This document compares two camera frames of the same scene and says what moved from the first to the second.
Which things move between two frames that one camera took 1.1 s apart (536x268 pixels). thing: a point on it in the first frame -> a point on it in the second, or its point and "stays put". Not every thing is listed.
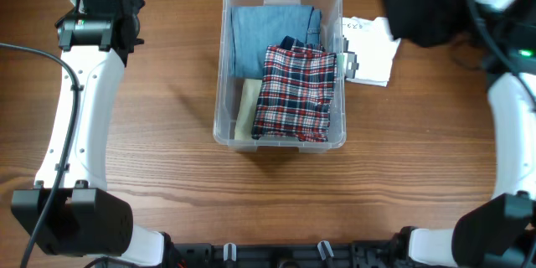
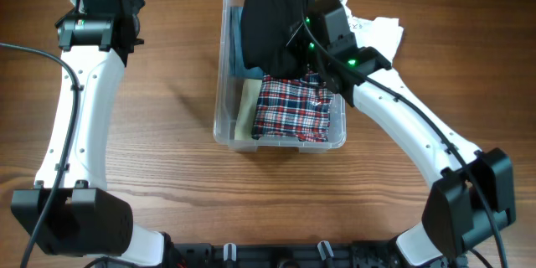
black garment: x=427 y=5 -> x=267 y=12
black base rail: x=289 y=255 stays put
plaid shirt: x=296 y=93 stays put
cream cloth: x=247 y=110 stays put
